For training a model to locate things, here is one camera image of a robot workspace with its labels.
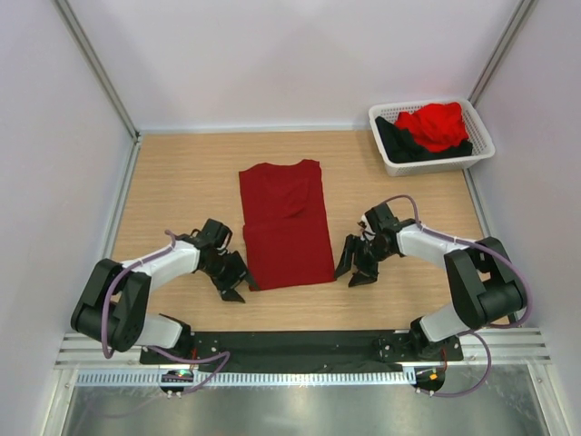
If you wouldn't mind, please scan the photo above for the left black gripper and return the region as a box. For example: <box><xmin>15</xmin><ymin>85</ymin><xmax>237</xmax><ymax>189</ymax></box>
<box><xmin>202</xmin><ymin>250</ymin><xmax>258</xmax><ymax>302</ymax></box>

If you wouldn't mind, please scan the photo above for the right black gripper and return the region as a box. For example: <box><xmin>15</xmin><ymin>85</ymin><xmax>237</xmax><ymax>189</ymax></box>
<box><xmin>333</xmin><ymin>233</ymin><xmax>393</xmax><ymax>287</ymax></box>

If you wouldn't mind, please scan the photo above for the dark red t-shirt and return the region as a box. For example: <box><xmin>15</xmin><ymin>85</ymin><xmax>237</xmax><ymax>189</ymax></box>
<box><xmin>239</xmin><ymin>159</ymin><xmax>335</xmax><ymax>291</ymax></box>

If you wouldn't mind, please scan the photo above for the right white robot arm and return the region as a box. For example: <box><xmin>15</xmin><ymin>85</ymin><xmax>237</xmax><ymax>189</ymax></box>
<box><xmin>334</xmin><ymin>203</ymin><xmax>528</xmax><ymax>360</ymax></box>

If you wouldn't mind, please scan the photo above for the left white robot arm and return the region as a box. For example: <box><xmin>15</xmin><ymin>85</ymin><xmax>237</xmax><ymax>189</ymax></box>
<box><xmin>70</xmin><ymin>219</ymin><xmax>259</xmax><ymax>363</ymax></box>

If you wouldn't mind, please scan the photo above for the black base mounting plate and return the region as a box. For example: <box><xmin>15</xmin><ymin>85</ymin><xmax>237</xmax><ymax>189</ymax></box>
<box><xmin>138</xmin><ymin>329</ymin><xmax>465</xmax><ymax>374</ymax></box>

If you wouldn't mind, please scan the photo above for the black shirt in basket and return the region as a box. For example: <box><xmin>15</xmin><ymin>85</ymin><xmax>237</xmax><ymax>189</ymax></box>
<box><xmin>375</xmin><ymin>116</ymin><xmax>473</xmax><ymax>164</ymax></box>

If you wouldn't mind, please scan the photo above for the bright red shirt in basket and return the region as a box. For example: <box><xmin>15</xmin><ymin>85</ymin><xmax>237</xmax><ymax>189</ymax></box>
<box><xmin>395</xmin><ymin>102</ymin><xmax>471</xmax><ymax>153</ymax></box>

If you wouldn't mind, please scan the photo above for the white plastic basket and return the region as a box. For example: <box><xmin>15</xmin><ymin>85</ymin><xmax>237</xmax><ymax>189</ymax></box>
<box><xmin>368</xmin><ymin>98</ymin><xmax>496</xmax><ymax>177</ymax></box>

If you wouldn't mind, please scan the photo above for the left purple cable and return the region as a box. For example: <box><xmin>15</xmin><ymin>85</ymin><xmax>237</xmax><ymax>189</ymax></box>
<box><xmin>103</xmin><ymin>229</ymin><xmax>231</xmax><ymax>419</ymax></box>

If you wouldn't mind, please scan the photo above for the purple cable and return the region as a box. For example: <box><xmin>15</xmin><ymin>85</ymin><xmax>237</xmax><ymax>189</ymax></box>
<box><xmin>380</xmin><ymin>194</ymin><xmax>533</xmax><ymax>401</ymax></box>
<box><xmin>103</xmin><ymin>229</ymin><xmax>231</xmax><ymax>419</ymax></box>

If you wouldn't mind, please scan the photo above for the white slotted cable duct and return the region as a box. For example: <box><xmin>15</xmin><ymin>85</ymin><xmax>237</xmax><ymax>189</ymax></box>
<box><xmin>75</xmin><ymin>368</ymin><xmax>416</xmax><ymax>389</ymax></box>

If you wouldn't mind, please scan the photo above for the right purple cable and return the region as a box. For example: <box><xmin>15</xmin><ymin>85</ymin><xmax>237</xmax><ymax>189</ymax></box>
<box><xmin>380</xmin><ymin>194</ymin><xmax>533</xmax><ymax>401</ymax></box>

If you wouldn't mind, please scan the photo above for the aluminium front frame rail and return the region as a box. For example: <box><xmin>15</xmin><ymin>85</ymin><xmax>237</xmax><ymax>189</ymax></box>
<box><xmin>54</xmin><ymin>328</ymin><xmax>551</xmax><ymax>370</ymax></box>

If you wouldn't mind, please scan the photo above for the left aluminium corner post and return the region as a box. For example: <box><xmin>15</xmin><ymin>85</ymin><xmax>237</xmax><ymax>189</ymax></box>
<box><xmin>53</xmin><ymin>0</ymin><xmax>141</xmax><ymax>140</ymax></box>

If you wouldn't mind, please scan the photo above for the aluminium corner post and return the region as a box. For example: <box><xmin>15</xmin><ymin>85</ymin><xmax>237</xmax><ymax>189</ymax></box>
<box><xmin>468</xmin><ymin>0</ymin><xmax>537</xmax><ymax>106</ymax></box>
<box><xmin>53</xmin><ymin>0</ymin><xmax>141</xmax><ymax>140</ymax></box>

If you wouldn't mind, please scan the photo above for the right aluminium corner post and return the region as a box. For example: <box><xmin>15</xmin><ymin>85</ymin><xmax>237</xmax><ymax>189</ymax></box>
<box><xmin>468</xmin><ymin>0</ymin><xmax>537</xmax><ymax>106</ymax></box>

